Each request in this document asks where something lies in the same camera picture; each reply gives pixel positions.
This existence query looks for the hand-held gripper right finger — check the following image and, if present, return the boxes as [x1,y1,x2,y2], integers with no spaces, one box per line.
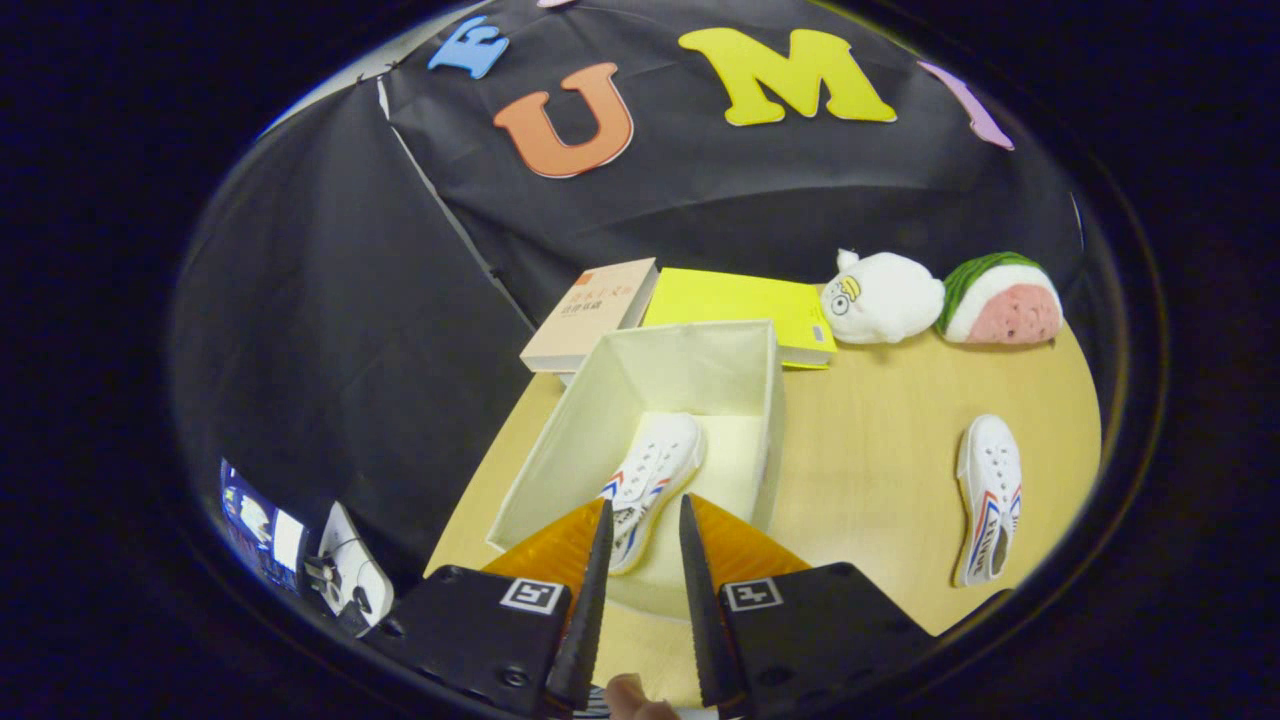
[679,493,936,716]

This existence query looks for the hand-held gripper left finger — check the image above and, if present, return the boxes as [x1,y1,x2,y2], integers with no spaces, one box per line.
[365,498,614,717]

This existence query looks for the white striped shoe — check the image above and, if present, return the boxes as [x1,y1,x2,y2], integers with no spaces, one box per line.
[953,415,1024,588]
[597,412,706,576]

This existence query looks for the beige fabric storage box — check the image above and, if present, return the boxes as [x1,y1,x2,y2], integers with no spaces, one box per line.
[487,320,786,621]

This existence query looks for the beige book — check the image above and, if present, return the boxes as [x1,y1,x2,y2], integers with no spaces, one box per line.
[520,258,659,376]

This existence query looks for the yellow book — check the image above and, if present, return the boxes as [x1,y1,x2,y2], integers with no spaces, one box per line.
[640,267,839,371]

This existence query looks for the blue lit screen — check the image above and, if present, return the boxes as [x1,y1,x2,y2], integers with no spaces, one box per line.
[220,458,313,593]

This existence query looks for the white plush toy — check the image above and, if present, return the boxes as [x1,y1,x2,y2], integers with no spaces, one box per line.
[820,249,946,345]

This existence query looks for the watermelon slice plush toy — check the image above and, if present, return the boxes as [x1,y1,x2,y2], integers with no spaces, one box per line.
[937,251,1064,345]

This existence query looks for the white device with cables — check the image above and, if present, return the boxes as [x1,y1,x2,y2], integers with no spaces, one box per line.
[303,502,395,636]

